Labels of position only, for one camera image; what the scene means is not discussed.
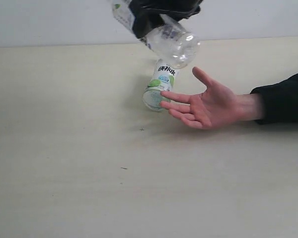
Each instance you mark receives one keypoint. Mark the clear bottle white text label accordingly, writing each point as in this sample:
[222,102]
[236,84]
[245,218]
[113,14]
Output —
[171,42]

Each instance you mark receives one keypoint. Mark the clear bottle green lime label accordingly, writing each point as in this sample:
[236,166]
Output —
[162,79]

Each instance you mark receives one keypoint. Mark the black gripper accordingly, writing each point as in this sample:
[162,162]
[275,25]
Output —
[148,13]

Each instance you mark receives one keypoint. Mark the person's open hand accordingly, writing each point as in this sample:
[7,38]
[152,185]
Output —
[216,107]

